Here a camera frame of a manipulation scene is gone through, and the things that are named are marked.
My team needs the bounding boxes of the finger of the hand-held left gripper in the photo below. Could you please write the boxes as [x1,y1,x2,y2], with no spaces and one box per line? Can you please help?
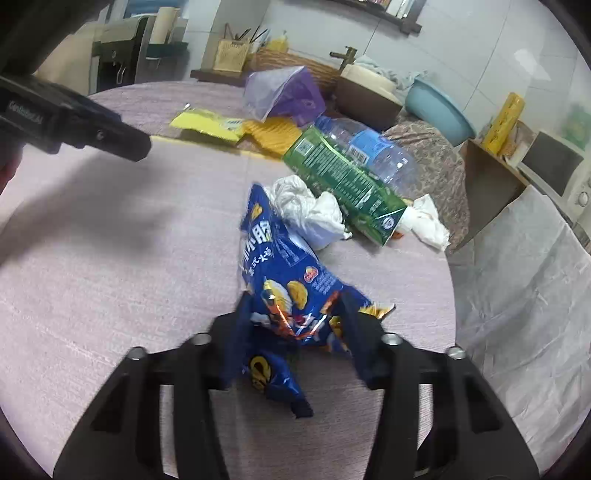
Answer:
[69,104,153,163]

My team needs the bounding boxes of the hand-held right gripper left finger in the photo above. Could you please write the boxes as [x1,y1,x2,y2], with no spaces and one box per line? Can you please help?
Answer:
[53,294,254,480]

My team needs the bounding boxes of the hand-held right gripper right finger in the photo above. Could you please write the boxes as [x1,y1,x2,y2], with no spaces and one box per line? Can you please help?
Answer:
[341,292,541,480]

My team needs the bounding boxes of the blue snack bag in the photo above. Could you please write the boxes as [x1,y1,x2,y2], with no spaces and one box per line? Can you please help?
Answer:
[240,184,397,420]

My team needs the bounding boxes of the green drink carton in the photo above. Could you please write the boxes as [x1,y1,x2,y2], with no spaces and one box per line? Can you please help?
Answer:
[283,126,408,247]

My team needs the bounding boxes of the purple plastic bag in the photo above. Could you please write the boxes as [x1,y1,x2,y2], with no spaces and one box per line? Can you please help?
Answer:
[243,65,327,127]

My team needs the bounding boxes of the clear plastic water bottle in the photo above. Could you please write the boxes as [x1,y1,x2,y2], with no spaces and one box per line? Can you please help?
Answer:
[315,115,419,197]

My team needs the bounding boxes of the person's left hand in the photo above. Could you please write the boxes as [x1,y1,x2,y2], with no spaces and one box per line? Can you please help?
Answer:
[0,147,23,197]

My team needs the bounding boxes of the yellow snack packet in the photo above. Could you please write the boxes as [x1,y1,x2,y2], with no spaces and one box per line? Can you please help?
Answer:
[169,108,247,143]

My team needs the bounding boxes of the dark kitchen appliance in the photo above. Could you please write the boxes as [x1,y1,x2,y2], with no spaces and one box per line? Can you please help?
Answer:
[92,16,151,93]

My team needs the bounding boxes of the dark green tray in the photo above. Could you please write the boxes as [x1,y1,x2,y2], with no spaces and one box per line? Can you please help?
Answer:
[145,41,190,63]

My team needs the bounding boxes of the pink tablecloth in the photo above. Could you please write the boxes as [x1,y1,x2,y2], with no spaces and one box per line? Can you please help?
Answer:
[0,82,458,462]

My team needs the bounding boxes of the paper towel roll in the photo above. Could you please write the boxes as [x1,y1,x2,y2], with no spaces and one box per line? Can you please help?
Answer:
[150,7,181,44]

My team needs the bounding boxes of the crumpled white tissue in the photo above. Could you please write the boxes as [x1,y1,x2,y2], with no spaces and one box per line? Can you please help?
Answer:
[271,175,354,252]
[392,194,451,252]

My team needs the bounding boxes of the woven utensil holder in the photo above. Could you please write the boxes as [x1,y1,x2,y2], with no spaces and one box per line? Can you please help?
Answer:
[213,23,271,73]

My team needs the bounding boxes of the yellow waffle cloth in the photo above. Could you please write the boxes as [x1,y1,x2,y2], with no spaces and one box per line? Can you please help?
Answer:
[242,117,303,158]

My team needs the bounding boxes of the white plastic cover sheet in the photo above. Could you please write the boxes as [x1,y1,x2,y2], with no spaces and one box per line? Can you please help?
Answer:
[448,185,591,476]

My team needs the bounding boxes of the wicker basket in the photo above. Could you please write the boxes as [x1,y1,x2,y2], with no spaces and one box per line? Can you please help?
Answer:
[252,50,342,93]

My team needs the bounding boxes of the brown patterned cloth cover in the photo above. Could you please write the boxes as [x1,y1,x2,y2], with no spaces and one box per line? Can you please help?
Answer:
[383,121,472,252]

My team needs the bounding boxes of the cardboard box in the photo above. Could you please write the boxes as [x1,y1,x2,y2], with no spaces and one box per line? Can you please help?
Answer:
[459,120,536,252]

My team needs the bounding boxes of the brown container with cream lid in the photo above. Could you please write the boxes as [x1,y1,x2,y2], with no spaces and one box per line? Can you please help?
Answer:
[335,64,404,132]

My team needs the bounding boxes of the bronze faucet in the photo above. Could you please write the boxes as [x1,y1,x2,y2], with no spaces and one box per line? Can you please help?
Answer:
[329,46,358,72]

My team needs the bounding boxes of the light blue basin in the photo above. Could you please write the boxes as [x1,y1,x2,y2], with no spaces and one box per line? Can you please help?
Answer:
[406,78,476,146]

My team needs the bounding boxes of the white microwave oven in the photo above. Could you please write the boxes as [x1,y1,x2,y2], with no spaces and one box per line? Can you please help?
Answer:
[517,129,591,217]

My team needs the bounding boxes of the yellow wrapped roll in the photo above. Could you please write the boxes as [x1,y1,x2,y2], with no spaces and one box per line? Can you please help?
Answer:
[482,92,526,155]

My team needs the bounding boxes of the grey cloth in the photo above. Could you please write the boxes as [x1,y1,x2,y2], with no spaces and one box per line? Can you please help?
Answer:
[355,55,430,90]

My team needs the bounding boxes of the dark wall shelf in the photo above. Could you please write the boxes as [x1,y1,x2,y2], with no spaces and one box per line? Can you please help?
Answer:
[332,0,423,34]

